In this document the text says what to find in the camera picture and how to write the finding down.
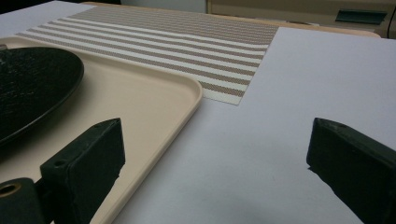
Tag beige tray with rabbit print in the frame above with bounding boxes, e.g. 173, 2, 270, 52
0, 35, 205, 224

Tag striped placemat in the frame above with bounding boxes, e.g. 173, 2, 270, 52
15, 6, 280, 106

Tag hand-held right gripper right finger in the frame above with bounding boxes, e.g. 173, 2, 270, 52
305, 117, 396, 224

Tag hanging black cables bundle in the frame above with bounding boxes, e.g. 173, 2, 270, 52
387, 5, 396, 39

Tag black textured plate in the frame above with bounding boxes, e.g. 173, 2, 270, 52
0, 46, 85, 147

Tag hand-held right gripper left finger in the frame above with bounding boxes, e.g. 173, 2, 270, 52
39, 117, 126, 224

